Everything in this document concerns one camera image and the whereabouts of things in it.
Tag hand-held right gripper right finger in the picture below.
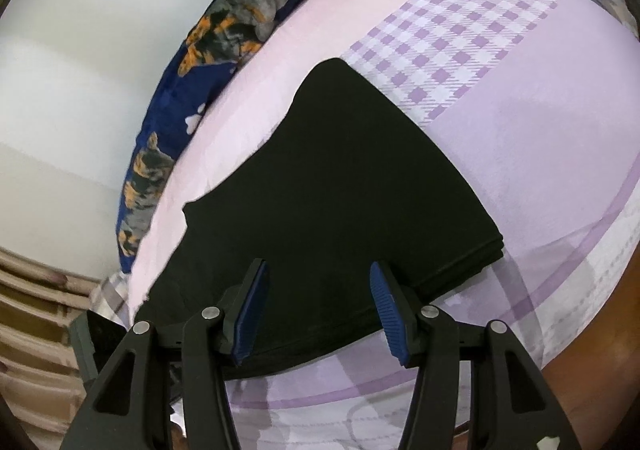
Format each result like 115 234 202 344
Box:
369 261 581 450

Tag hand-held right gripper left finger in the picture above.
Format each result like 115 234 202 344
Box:
60 258 271 450

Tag black pants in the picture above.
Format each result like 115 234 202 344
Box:
131 58 505 378

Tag plaid pillow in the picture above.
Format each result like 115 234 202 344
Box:
90 272 132 318

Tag wooden headboard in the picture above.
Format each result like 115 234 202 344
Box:
0 250 101 436

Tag blue printed fleece blanket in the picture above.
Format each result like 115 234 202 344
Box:
116 0 360 273

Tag pink purple checked bed sheet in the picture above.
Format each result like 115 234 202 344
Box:
122 0 640 450

